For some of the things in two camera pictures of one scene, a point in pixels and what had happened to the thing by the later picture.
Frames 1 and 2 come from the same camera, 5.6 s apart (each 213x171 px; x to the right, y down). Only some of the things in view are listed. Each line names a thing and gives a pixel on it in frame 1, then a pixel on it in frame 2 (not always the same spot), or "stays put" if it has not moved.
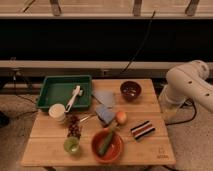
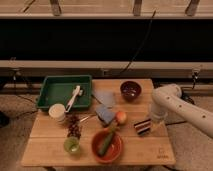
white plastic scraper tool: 77,91 stays put
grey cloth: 106,115 stays put
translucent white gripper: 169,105 -> 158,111
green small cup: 71,144 stays put
